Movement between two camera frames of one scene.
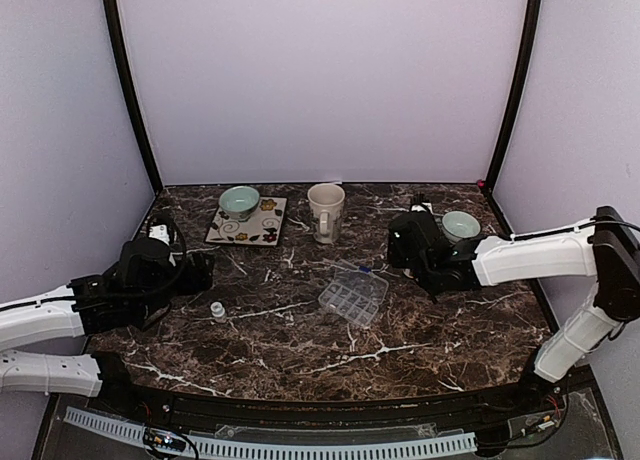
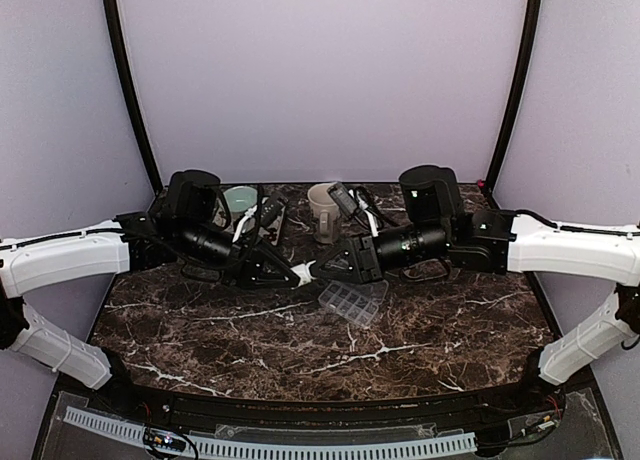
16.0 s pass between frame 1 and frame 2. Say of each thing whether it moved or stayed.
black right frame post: stayed
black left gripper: moved
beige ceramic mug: stayed
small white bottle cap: moved
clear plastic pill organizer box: stayed
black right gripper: moved
